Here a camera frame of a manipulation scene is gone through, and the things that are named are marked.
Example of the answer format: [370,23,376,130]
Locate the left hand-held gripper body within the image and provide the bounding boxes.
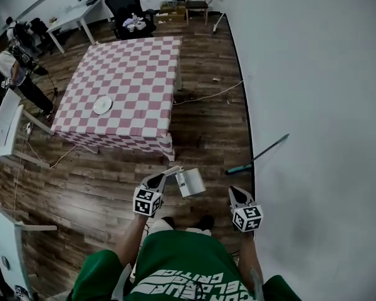
[132,186,164,219]

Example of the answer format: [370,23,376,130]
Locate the wooden chair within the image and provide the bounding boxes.
[184,0,209,26]

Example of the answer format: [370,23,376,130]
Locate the person's beige trousers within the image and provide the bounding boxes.
[150,219,212,236]

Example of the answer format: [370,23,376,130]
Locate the white long-handled tool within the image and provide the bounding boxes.
[212,12,226,35]

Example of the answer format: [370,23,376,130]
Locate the person's right forearm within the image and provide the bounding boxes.
[238,230,264,282]

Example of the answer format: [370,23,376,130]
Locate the green printed t-shirt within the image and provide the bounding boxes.
[67,229,314,301]

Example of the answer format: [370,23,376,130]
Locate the white round plate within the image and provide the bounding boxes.
[92,95,114,115]

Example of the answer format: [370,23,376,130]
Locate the teal broom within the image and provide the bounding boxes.
[224,133,290,176]

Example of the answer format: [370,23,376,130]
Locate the white desk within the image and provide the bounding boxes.
[46,0,112,55]
[0,89,24,158]
[0,202,58,297]

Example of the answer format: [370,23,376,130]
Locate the heap of white household items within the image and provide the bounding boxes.
[122,11,147,33]

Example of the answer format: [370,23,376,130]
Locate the white cable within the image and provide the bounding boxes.
[172,80,245,107]

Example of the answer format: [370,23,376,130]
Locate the cardboard box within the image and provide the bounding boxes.
[159,0,187,23]

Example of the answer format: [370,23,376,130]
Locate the person's left forearm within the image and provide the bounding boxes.
[117,213,151,269]

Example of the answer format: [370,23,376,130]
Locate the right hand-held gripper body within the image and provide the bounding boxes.
[232,204,264,233]

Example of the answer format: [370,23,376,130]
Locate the white harness strap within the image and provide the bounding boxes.
[112,263,134,301]
[249,268,266,301]

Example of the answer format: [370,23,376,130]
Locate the table with pink checkered cloth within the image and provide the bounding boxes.
[51,36,183,162]

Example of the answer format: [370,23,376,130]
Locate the white long-handled dustpan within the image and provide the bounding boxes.
[165,166,207,198]

